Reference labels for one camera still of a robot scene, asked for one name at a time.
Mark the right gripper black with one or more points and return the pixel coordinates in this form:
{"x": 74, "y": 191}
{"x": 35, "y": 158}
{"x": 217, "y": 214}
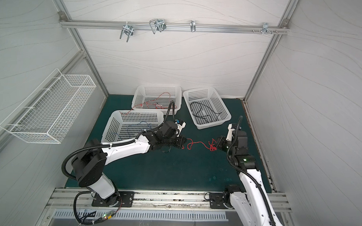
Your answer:
{"x": 222, "y": 143}

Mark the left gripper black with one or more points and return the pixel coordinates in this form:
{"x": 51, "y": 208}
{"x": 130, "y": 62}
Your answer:
{"x": 181, "y": 140}

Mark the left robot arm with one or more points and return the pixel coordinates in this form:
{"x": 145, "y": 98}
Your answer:
{"x": 86, "y": 165}

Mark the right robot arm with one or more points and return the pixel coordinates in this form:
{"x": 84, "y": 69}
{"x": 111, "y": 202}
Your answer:
{"x": 250, "y": 202}

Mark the white basket back right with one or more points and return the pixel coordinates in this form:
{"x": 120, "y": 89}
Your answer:
{"x": 206, "y": 107}

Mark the white basket back middle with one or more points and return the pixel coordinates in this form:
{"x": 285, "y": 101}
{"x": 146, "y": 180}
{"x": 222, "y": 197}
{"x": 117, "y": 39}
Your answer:
{"x": 157, "y": 98}

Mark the white basket front left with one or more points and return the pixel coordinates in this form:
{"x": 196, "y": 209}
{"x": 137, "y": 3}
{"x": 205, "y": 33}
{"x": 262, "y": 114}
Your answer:
{"x": 126, "y": 124}

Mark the metal hook small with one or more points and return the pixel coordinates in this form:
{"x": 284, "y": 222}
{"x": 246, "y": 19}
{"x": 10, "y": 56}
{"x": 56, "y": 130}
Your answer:
{"x": 192, "y": 26}

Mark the metal hook clamp middle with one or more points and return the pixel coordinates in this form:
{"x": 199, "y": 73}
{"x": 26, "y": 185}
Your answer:
{"x": 157, "y": 25}

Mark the metal hook clamp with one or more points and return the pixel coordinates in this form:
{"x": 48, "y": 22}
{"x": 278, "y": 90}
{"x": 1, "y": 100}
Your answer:
{"x": 157, "y": 25}
{"x": 127, "y": 31}
{"x": 265, "y": 30}

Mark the metal hook clamp left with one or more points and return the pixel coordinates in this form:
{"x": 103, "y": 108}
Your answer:
{"x": 127, "y": 31}

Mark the metal hook clamp right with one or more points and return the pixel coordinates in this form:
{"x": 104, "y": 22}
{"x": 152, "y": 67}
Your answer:
{"x": 265, "y": 30}

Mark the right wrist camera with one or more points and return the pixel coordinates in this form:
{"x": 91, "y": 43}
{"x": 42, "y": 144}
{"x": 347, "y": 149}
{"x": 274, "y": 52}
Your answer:
{"x": 231, "y": 129}

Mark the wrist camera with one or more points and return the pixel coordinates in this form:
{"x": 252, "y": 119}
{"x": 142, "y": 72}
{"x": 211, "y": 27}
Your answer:
{"x": 180, "y": 126}
{"x": 231, "y": 129}

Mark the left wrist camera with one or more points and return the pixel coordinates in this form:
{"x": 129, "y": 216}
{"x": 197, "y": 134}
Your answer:
{"x": 180, "y": 126}

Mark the white vented cable duct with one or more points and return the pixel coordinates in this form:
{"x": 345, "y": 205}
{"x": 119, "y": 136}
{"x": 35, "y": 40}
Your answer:
{"x": 152, "y": 215}

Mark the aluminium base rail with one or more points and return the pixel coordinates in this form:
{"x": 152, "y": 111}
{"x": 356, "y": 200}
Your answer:
{"x": 153, "y": 199}

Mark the white wire wall basket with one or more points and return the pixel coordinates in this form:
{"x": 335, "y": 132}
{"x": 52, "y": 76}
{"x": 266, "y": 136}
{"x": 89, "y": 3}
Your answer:
{"x": 47, "y": 114}

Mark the aluminium crossbar rail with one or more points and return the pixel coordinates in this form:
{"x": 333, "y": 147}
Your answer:
{"x": 173, "y": 27}

